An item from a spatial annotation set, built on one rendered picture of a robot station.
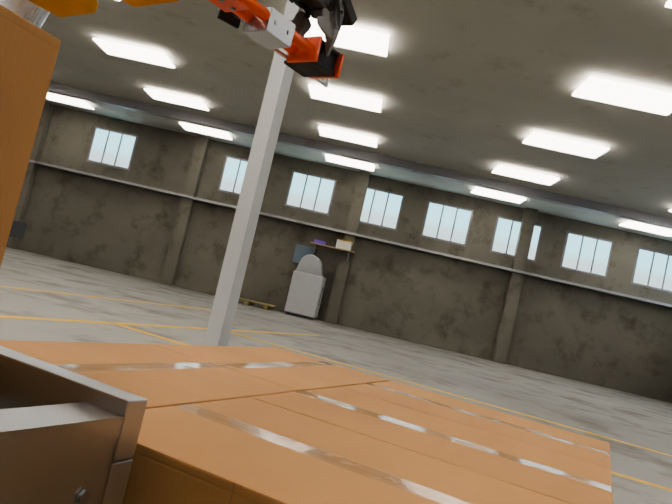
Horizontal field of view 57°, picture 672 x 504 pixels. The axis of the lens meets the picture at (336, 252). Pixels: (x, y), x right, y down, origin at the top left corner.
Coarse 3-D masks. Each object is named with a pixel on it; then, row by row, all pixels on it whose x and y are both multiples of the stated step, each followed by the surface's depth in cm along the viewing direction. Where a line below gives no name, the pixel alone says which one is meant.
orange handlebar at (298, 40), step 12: (216, 0) 104; (228, 0) 103; (240, 0) 102; (252, 0) 105; (240, 12) 108; (252, 12) 106; (264, 12) 107; (300, 36) 115; (288, 48) 120; (300, 48) 117; (312, 48) 119
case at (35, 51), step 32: (0, 32) 59; (32, 32) 62; (0, 64) 59; (32, 64) 63; (0, 96) 60; (32, 96) 63; (0, 128) 61; (32, 128) 64; (0, 160) 61; (0, 192) 62; (0, 224) 63; (0, 256) 63
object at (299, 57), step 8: (312, 40) 119; (320, 40) 118; (320, 48) 120; (288, 56) 122; (296, 56) 121; (304, 56) 119; (312, 56) 118; (320, 56) 121; (328, 56) 123; (336, 56) 125; (296, 64) 122; (304, 64) 121; (312, 64) 120; (320, 64) 120; (328, 64) 123; (336, 64) 125; (304, 72) 126; (312, 72) 125; (320, 72) 124; (328, 72) 123; (336, 72) 124
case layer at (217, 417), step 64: (128, 384) 96; (192, 384) 107; (256, 384) 122; (320, 384) 141; (384, 384) 168; (192, 448) 71; (256, 448) 77; (320, 448) 84; (384, 448) 93; (448, 448) 104; (512, 448) 117; (576, 448) 135
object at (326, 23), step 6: (324, 12) 119; (330, 12) 121; (318, 18) 117; (324, 18) 119; (330, 18) 121; (318, 24) 117; (324, 24) 118; (330, 24) 120; (324, 30) 118; (330, 30) 120; (336, 30) 120; (330, 36) 119; (336, 36) 120; (330, 42) 120; (324, 48) 120; (330, 48) 120
